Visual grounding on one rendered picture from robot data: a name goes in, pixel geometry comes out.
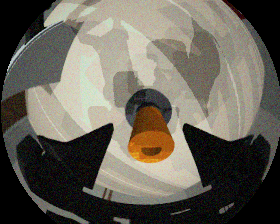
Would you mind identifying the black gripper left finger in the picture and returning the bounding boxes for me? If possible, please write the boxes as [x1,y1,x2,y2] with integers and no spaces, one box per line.
[36,123,114,189]

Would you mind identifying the dark grey stepped pedestal with short shaft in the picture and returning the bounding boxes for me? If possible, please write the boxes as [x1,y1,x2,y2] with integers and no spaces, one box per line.
[125,88,171,127]

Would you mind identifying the orange knob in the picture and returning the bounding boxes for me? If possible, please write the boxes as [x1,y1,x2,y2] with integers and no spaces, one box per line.
[127,107,175,163]

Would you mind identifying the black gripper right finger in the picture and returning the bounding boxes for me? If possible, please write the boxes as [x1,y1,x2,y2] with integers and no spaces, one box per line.
[182,123,254,187]

